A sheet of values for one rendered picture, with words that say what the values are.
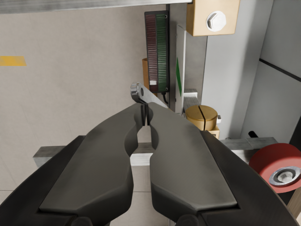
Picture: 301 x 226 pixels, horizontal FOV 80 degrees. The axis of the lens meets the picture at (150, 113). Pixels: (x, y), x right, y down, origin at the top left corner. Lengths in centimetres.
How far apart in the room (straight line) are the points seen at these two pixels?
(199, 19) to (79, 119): 125
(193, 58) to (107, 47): 79
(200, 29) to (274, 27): 31
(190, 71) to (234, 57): 15
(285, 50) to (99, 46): 92
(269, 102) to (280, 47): 12
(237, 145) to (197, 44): 21
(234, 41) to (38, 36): 105
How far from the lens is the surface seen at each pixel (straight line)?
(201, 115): 29
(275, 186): 37
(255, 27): 54
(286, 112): 47
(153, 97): 16
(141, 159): 33
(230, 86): 56
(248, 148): 36
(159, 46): 40
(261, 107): 55
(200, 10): 24
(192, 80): 43
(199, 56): 42
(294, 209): 48
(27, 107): 152
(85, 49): 118
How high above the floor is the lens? 110
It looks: 59 degrees down
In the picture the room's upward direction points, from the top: 179 degrees counter-clockwise
